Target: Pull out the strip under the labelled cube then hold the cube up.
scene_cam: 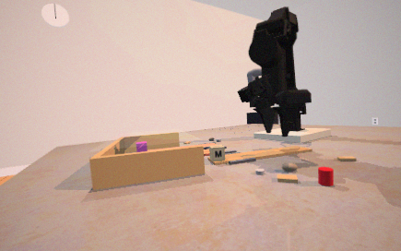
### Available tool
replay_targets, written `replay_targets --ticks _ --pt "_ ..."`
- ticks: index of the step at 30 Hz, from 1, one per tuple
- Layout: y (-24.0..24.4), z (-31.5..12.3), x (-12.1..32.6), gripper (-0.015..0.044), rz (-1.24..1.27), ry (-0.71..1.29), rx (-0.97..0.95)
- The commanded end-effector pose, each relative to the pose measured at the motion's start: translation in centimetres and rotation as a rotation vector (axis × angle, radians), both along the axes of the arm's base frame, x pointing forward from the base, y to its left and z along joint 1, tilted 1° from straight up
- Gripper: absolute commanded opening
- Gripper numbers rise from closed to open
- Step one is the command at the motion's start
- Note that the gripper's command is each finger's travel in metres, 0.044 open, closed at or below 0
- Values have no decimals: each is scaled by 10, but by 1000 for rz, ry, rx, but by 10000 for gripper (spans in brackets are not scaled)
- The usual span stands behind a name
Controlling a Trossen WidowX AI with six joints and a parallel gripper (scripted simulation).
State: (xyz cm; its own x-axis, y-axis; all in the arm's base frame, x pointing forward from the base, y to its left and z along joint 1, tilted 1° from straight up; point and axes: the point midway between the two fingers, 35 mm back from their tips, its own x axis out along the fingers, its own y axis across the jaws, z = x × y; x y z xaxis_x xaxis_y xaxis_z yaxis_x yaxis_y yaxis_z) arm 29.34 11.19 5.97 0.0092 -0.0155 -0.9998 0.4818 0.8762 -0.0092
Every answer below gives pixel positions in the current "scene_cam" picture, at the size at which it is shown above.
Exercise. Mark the red cylinder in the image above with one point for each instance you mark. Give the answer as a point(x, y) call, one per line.
point(325, 176)

